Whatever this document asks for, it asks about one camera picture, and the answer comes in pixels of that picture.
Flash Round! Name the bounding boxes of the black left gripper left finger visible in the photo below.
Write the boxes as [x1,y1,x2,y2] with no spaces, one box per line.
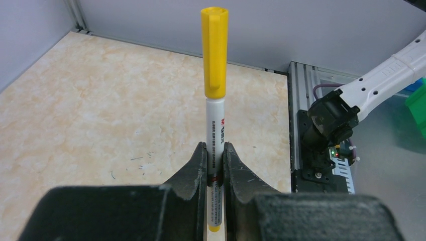
[19,142,207,240]

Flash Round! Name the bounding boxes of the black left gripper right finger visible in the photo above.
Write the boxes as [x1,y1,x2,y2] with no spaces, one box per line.
[223,142,404,240]

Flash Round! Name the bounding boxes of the white rainbow marker pen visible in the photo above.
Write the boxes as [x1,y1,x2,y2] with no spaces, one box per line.
[206,98,225,232]

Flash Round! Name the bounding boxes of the yellow pen cap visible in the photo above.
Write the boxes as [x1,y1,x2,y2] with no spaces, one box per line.
[200,7,229,99]

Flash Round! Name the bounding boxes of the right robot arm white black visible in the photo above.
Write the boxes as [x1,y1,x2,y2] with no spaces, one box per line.
[301,32,425,168]

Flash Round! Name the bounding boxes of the green plastic bin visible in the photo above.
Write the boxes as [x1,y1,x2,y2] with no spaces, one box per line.
[405,77,426,138]

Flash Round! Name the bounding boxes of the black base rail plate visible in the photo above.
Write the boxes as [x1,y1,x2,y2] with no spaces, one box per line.
[291,110,359,194]

